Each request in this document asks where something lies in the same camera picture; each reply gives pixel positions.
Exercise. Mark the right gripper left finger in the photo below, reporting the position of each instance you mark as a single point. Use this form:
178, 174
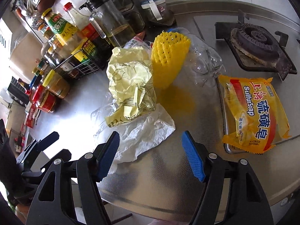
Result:
53, 202

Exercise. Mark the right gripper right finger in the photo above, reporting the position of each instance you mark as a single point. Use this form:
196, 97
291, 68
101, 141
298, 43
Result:
234, 183

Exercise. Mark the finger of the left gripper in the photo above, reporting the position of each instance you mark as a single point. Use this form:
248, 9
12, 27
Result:
32, 151

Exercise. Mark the yellow sulfur soap wrapper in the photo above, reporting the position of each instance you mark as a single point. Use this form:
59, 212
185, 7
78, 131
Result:
258, 113

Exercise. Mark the yellow paper bag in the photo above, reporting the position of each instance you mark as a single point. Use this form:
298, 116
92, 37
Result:
130, 75

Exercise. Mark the clear plastic bottle blue cap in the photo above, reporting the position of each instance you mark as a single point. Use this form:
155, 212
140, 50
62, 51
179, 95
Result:
203, 64

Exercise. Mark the yellow foam fruit net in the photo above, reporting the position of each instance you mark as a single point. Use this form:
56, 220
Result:
168, 55

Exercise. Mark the red lid chili jar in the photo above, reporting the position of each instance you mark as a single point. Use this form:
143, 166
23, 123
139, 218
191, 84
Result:
44, 99

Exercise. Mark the yellow lid jar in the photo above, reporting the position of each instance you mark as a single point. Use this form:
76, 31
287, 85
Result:
56, 84

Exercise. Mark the green label sauce bottle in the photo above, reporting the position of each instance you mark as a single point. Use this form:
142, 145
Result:
68, 35

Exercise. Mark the red cap white sauce bottle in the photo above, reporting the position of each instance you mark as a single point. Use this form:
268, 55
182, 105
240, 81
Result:
81, 21

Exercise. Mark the gas stove burner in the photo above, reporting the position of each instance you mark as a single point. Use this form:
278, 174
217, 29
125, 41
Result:
255, 48

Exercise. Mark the crumpled white plastic packet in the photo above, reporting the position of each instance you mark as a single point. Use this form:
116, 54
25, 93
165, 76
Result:
137, 42

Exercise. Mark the glass oil dispenser jug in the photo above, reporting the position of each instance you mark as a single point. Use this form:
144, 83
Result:
109, 22

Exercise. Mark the blue lid spice container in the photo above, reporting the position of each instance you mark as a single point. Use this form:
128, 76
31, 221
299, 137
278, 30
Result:
157, 12

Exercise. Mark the black wire condiment rack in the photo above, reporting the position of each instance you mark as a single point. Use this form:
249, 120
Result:
91, 56

